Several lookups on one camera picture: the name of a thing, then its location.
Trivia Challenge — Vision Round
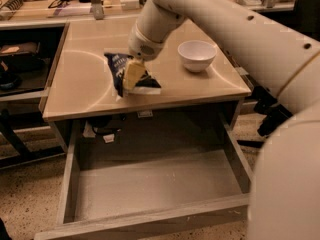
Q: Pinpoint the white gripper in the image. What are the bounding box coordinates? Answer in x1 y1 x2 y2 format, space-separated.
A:
123 24 163 90

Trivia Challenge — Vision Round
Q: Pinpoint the blue Kettle chip bag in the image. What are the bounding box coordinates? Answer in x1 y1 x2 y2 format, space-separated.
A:
104 52 161 98

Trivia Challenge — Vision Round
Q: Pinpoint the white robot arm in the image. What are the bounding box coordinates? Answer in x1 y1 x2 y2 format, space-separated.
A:
129 0 320 240

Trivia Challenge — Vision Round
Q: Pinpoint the beige top drawer cabinet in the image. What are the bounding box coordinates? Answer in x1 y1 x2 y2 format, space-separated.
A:
43 16 250 148

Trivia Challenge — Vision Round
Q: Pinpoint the open grey wooden drawer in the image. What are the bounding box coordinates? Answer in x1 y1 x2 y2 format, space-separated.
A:
35 111 252 240

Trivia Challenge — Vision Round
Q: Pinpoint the white bowl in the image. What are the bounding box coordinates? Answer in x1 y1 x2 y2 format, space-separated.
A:
177 40 217 73

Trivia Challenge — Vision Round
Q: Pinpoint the long background workbench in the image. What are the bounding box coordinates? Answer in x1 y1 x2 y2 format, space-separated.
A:
0 0 298 30

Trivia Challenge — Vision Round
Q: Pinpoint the black soldering stand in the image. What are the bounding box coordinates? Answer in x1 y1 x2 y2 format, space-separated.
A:
1 0 23 12

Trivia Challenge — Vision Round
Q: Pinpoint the black cable under cabinet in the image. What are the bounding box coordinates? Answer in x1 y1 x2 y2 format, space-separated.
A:
87 114 128 137

